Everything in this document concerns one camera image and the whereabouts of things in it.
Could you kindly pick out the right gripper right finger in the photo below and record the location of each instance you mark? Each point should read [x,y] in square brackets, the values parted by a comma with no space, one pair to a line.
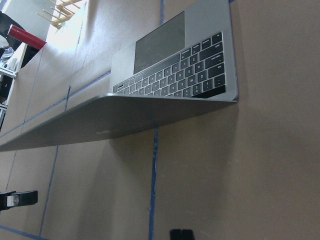
[187,234]

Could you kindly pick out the wooden dish rack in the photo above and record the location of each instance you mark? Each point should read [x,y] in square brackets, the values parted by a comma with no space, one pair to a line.
[60,11]

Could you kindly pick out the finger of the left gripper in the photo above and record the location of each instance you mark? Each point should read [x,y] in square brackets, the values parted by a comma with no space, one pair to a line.
[12,199]

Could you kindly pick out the red cylinder cup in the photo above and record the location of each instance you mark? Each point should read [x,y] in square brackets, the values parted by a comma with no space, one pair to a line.
[26,37]

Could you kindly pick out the grey laptop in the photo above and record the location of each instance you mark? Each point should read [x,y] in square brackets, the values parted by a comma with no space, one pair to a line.
[184,68]

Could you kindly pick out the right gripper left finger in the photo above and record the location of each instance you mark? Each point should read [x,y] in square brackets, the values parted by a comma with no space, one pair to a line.
[175,234]

